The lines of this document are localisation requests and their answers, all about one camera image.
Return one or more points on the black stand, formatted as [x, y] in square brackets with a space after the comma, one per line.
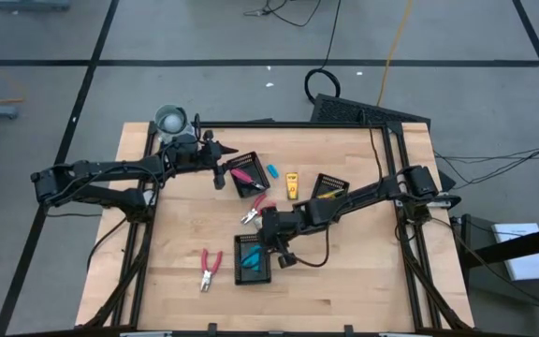
[508, 245]

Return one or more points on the black perforated computer case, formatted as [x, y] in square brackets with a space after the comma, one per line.
[344, 110]

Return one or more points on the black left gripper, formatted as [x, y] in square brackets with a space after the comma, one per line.
[194, 152]

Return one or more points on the white ball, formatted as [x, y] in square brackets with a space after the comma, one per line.
[172, 123]

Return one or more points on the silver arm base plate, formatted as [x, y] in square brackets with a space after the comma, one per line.
[438, 203]

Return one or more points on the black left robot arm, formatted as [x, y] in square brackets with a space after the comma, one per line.
[110, 166]

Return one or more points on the black metal table frame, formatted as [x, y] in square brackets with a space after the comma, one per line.
[297, 125]

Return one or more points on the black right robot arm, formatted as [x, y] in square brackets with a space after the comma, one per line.
[368, 192]

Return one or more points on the black table edge bracket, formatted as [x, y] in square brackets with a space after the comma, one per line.
[348, 329]
[212, 328]

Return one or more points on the black plastic slotted basket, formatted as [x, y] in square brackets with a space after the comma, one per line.
[251, 277]
[330, 182]
[239, 185]

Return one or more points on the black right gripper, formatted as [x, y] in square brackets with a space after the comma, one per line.
[281, 229]

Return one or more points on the white box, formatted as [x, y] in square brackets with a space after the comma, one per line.
[531, 267]

